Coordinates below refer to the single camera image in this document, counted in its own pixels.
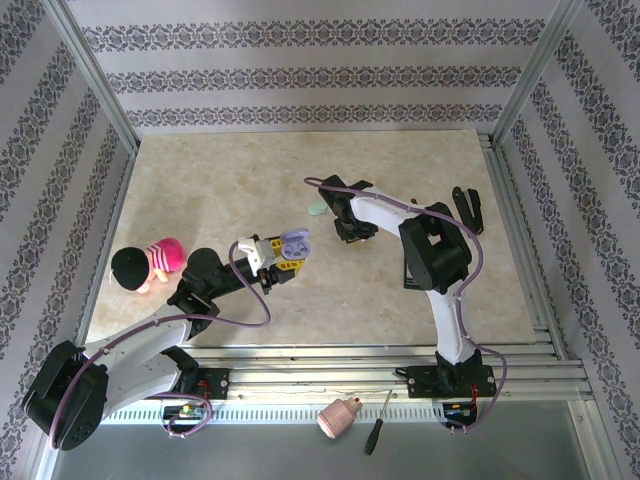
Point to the purple earbud charging case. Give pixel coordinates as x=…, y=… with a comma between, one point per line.
x=295, y=245

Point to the green earbud charging case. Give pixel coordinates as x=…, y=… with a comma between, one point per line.
x=316, y=208

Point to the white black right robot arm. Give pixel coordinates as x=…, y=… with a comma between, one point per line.
x=435, y=250

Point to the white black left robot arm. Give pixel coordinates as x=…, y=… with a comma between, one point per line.
x=135, y=365

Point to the pink doll with black hair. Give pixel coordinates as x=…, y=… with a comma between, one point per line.
x=170, y=252

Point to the black card with red-yellow print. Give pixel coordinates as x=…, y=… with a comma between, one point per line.
x=411, y=284

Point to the black stapler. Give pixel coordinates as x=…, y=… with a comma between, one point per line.
x=472, y=200

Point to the small green circuit board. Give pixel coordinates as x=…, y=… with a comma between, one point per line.
x=186, y=411

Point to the pink drill chuck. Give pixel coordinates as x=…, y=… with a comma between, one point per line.
x=335, y=417

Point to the small blue circuit board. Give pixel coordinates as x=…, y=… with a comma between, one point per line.
x=457, y=411

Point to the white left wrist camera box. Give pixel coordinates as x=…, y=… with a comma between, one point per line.
x=250, y=250

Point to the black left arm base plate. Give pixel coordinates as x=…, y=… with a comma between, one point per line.
x=217, y=382

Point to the aluminium side rail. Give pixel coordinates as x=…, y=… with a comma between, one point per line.
x=507, y=200
x=112, y=225

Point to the aluminium rail bed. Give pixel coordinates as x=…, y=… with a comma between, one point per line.
x=310, y=375

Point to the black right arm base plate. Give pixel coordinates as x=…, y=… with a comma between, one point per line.
x=425, y=385

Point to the aluminium frame post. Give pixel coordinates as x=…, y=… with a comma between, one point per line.
x=542, y=65
x=89, y=65

